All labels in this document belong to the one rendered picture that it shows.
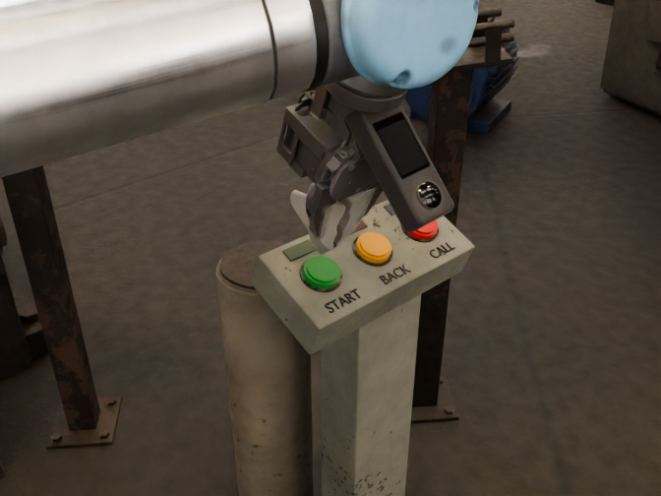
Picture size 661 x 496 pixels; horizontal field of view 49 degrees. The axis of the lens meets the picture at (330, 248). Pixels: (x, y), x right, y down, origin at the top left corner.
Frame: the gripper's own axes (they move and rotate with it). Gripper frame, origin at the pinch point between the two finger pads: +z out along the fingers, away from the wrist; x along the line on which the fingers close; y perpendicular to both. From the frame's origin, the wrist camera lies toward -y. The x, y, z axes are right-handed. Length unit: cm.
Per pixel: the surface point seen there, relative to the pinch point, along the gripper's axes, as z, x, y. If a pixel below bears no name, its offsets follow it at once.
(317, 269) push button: 3.2, 0.7, 0.2
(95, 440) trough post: 78, 12, 29
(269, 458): 43.6, 0.6, -2.0
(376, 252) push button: 3.2, -6.6, -1.1
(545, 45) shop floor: 110, -257, 115
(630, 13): 57, -215, 70
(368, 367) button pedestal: 15.3, -4.0, -7.7
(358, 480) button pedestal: 32.7, -2.9, -14.1
